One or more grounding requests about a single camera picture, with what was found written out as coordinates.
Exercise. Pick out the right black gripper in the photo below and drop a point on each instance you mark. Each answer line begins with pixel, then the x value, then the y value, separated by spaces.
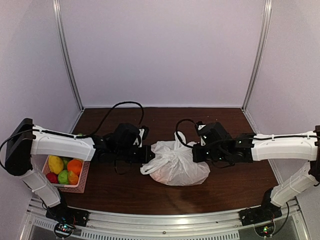
pixel 198 157

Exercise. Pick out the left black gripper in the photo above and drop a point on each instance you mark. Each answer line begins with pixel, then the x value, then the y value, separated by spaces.
pixel 144 159

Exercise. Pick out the white plastic bag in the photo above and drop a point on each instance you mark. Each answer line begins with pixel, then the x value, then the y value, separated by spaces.
pixel 173 164

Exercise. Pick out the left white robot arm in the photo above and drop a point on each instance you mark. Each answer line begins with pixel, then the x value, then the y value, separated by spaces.
pixel 27 140

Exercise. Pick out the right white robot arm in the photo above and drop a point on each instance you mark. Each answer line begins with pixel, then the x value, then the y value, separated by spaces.
pixel 300 146

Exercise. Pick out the orange fruit in basket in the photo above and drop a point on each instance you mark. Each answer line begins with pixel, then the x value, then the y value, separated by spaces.
pixel 75 166

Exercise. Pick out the yellow orange fruit toy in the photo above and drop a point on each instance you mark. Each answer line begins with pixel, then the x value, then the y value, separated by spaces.
pixel 72 178

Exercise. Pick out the red fruit toy in basket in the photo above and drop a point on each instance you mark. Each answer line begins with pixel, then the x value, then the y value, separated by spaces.
pixel 52 177

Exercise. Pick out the pink perforated basket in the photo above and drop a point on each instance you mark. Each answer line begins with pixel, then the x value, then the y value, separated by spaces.
pixel 80 187

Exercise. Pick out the light green apple toy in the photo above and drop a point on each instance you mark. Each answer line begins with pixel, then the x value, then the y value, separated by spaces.
pixel 63 177

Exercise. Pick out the yellow lemon toy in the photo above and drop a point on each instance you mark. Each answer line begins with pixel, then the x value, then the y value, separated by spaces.
pixel 55 164

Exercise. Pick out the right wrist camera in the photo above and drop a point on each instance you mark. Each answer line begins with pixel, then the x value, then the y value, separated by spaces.
pixel 201 132

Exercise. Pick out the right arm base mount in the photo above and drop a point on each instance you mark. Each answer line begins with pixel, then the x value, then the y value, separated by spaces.
pixel 263 219

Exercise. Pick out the front aluminium rail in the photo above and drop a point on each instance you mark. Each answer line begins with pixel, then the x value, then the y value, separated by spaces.
pixel 223 225

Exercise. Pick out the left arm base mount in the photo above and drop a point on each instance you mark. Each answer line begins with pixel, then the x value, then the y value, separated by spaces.
pixel 67 218

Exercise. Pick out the right aluminium frame post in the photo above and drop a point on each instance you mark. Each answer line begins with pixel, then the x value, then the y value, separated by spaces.
pixel 264 31

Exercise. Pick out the aluminium frame post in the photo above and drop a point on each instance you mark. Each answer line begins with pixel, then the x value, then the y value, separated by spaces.
pixel 65 53
pixel 264 31

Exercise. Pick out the left aluminium frame post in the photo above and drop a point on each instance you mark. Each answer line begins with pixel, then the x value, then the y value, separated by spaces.
pixel 65 53

